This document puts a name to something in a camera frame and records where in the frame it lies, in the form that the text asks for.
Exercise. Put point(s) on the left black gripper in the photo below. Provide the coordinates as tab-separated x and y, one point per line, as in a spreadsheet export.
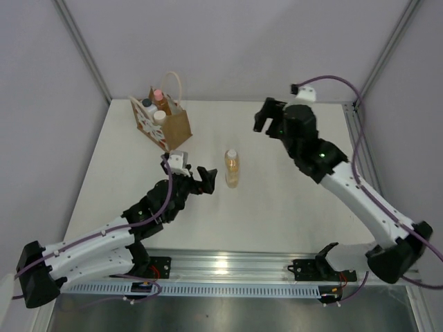
207	183

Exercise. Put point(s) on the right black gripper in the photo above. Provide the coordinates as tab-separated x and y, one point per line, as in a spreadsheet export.
270	109

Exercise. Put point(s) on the amber liquid clear bottle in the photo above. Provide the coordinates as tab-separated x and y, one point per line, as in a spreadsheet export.
231	161

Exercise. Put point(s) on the cream capped white bottle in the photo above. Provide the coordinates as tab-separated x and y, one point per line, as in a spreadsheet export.
159	117

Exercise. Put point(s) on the pink capped small bottle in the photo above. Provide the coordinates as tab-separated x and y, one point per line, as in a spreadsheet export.
162	102

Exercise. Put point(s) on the white bottle black cap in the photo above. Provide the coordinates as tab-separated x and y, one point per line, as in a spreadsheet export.
150	107

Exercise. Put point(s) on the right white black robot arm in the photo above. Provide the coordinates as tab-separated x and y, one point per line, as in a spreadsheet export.
398	241

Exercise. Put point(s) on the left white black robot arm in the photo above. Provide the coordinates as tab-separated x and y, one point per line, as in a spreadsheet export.
129	229

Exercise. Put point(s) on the brown canvas tote bag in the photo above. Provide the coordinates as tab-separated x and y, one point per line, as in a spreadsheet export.
176	129

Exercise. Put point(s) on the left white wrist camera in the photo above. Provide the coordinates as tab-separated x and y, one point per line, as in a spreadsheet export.
177	160

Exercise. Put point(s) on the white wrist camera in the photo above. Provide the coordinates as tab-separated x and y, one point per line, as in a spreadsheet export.
177	160
303	93

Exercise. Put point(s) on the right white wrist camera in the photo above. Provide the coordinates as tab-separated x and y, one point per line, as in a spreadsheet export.
303	93

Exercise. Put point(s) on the aluminium mounting rail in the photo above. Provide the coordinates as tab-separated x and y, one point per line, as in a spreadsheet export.
187	266

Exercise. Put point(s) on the right side aluminium rail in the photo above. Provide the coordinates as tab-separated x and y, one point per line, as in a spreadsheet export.
363	152

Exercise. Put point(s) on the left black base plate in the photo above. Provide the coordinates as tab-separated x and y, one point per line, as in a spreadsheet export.
155	268

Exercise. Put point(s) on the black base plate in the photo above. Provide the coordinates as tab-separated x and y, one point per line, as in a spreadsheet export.
155	268
307	270

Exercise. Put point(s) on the white slotted cable duct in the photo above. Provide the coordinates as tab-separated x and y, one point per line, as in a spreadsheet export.
197	289

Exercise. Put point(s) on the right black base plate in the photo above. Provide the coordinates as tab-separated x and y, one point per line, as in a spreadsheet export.
307	270

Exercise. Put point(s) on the right aluminium frame post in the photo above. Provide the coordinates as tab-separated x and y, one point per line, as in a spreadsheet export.
395	37

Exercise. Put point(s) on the aluminium frame post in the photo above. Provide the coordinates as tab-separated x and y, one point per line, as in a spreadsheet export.
77	38
395	37

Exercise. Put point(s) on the left aluminium frame post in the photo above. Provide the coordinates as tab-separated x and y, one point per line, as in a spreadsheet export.
77	38

